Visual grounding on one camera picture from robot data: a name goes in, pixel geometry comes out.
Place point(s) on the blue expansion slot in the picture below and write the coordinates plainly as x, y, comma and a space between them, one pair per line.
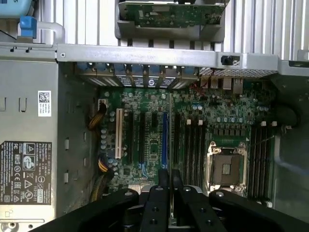
165, 140

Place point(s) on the black fan shroud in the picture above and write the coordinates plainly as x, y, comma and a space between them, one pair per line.
289, 113

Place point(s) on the rear port block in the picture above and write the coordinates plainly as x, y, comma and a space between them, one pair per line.
222, 84

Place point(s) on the white PCI expansion slot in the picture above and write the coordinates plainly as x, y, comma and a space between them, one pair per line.
119, 135

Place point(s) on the grey power supply unit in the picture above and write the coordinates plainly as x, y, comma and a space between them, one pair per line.
19, 125

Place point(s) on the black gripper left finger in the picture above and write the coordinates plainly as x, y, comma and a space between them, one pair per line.
154, 207

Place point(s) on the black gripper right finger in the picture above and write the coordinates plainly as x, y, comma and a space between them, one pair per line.
193, 210

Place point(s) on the white QR code label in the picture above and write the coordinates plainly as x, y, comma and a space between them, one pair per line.
44, 103

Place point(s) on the short black expansion slot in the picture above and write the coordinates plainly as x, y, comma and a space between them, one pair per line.
154, 122

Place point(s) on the light blue box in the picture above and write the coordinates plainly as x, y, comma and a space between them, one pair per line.
13, 7

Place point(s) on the metal CPU socket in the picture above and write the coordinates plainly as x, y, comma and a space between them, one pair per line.
227, 166

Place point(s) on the long black expansion slot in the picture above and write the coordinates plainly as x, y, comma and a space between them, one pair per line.
130, 137
142, 137
177, 140

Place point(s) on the black RAM slot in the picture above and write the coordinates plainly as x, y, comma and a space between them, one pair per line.
270, 164
253, 164
264, 164
188, 154
258, 164
205, 145
200, 154
193, 154

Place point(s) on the blue plastic clip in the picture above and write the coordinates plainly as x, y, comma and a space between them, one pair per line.
28, 27

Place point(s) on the black regulatory label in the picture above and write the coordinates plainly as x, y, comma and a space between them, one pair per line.
26, 174

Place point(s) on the thin grey strip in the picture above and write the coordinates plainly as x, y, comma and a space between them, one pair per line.
171, 133

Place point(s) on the grey metal PC case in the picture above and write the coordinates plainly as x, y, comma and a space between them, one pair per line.
72, 120

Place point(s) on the black case latch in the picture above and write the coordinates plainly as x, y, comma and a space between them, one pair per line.
227, 60

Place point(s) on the green graphics card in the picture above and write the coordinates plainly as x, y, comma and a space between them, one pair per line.
173, 14

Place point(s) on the green motherboard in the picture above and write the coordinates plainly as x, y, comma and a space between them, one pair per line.
144, 96

